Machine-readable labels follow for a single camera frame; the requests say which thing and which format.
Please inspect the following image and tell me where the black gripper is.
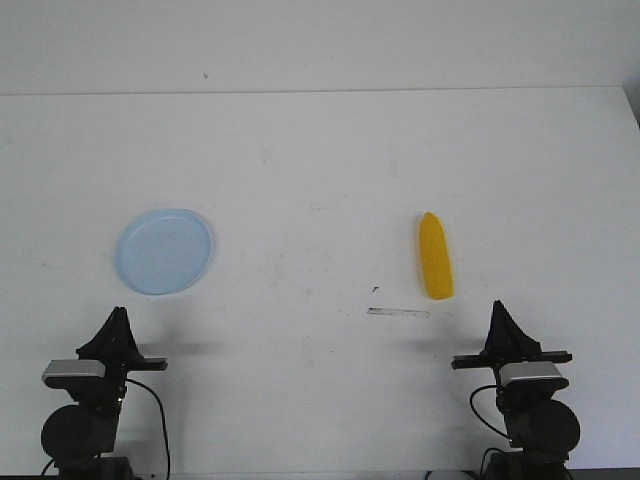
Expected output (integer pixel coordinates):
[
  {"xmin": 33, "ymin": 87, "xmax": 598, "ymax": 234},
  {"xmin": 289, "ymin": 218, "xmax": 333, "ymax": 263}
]
[
  {"xmin": 76, "ymin": 307, "xmax": 168, "ymax": 385},
  {"xmin": 451, "ymin": 300, "xmax": 572, "ymax": 370}
]

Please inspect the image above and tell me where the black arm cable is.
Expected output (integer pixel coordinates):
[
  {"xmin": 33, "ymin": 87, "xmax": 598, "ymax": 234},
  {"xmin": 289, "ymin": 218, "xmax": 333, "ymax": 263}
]
[
  {"xmin": 468, "ymin": 383, "xmax": 514, "ymax": 444},
  {"xmin": 124, "ymin": 378, "xmax": 171, "ymax": 477}
]

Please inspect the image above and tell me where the light blue round plate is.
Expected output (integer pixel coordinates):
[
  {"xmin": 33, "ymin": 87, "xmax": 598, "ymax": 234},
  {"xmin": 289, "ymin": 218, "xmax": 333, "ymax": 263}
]
[{"xmin": 114, "ymin": 209, "xmax": 215, "ymax": 296}]

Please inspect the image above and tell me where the yellow toy corn cob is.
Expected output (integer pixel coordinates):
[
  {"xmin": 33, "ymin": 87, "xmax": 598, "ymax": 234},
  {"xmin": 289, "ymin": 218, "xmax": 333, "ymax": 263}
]
[{"xmin": 418, "ymin": 212, "xmax": 454, "ymax": 300}]

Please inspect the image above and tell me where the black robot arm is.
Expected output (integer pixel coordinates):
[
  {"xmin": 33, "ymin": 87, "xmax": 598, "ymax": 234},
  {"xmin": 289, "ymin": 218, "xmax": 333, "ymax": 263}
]
[
  {"xmin": 451, "ymin": 300, "xmax": 581, "ymax": 479},
  {"xmin": 40, "ymin": 306, "xmax": 171, "ymax": 479}
]

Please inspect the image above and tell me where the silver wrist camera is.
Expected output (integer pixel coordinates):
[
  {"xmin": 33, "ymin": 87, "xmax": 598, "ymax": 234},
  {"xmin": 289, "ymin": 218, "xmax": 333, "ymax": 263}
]
[
  {"xmin": 42, "ymin": 359, "xmax": 106, "ymax": 389},
  {"xmin": 498, "ymin": 361, "xmax": 569, "ymax": 391}
]

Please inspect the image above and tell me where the clear tape strip on table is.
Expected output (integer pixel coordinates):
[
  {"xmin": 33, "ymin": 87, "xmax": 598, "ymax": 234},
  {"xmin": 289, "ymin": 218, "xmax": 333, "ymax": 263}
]
[{"xmin": 367, "ymin": 307, "xmax": 431, "ymax": 318}]

